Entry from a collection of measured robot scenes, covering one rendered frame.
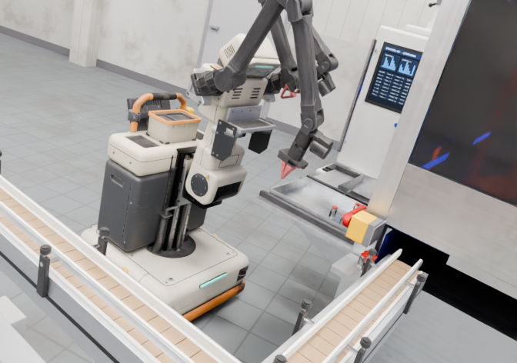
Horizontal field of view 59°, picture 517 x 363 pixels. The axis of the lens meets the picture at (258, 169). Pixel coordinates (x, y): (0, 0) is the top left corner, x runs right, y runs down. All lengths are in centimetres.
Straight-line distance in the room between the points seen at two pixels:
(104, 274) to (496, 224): 96
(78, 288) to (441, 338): 100
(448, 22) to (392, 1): 437
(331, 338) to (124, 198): 138
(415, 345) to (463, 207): 45
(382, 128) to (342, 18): 343
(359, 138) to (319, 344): 165
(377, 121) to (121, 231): 138
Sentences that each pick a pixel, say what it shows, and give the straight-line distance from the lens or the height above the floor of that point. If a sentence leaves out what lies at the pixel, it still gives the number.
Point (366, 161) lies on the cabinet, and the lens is 250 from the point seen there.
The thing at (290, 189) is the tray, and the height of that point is 88.
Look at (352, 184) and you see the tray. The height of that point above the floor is 89.
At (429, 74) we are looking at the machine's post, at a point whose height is 146.
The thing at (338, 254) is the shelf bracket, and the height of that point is 80.
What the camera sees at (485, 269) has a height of 102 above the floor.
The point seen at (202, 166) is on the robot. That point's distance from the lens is 199.
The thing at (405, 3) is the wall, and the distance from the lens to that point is 567.
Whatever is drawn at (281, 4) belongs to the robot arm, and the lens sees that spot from 154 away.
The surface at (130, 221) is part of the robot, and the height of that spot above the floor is 47.
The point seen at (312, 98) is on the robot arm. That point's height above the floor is 127.
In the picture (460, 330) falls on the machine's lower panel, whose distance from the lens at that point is 147.
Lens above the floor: 154
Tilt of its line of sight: 20 degrees down
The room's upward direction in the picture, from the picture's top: 15 degrees clockwise
